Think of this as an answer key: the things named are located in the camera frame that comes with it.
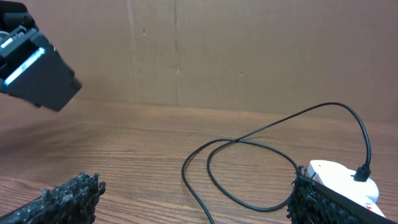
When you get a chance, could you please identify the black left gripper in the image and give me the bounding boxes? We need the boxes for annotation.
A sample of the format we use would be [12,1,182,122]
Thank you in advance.
[0,0,40,78]

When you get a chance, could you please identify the Samsung Galaxy smartphone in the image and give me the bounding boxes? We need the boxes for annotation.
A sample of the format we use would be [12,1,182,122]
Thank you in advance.
[1,26,82,111]

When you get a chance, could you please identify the white USB charger plug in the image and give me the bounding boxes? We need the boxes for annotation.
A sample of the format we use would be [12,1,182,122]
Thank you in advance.
[307,160,379,204]

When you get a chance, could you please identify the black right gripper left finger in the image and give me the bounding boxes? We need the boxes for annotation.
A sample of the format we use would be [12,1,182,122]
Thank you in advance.
[1,172,106,224]

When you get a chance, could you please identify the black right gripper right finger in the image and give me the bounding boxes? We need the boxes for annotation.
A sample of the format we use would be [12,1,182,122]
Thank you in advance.
[287,166,396,224]

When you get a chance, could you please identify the black USB charging cable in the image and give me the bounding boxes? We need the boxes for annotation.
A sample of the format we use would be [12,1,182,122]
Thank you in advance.
[181,101,373,224]

